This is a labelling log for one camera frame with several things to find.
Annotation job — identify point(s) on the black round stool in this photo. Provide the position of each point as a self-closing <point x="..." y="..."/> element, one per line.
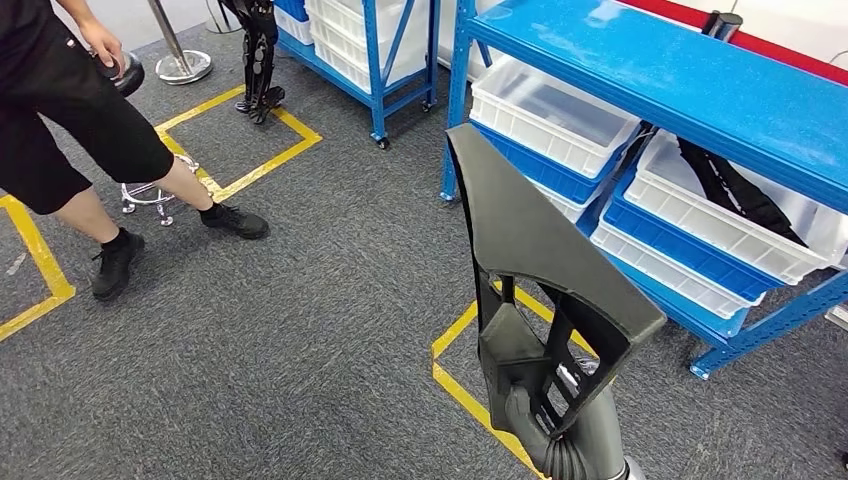
<point x="129" y="79"/>

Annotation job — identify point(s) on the chrome stanchion post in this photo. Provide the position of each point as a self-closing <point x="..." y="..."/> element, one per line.
<point x="222" y="16"/>
<point x="182" y="66"/>

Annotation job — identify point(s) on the black curved plastic trim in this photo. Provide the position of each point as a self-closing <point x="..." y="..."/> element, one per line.
<point x="742" y="192"/>

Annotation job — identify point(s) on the person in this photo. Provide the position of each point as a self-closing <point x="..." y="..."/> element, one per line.
<point x="66" y="99"/>

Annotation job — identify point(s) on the black robot legs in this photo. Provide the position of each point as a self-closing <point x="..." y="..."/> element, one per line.
<point x="258" y="60"/>

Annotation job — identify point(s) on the black plastic frame part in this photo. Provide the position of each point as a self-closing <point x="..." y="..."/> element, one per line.
<point x="530" y="252"/>

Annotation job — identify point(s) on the blue metal shelf rack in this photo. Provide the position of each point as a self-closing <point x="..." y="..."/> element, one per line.
<point x="374" y="66"/>
<point x="662" y="73"/>

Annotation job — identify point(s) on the black barrier post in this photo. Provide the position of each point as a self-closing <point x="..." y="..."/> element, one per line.
<point x="722" y="25"/>

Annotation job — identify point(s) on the white plastic bin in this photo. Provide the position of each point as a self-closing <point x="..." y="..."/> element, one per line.
<point x="662" y="272"/>
<point x="550" y="112"/>
<point x="563" y="202"/>
<point x="344" y="69"/>
<point x="338" y="26"/>
<point x="715" y="225"/>
<point x="291" y="30"/>

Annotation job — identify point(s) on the blue plastic bin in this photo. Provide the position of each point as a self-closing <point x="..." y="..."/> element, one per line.
<point x="550" y="173"/>
<point x="689" y="255"/>
<point x="291" y="8"/>

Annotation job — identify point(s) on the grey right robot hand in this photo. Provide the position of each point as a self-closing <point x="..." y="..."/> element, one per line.
<point x="603" y="437"/>

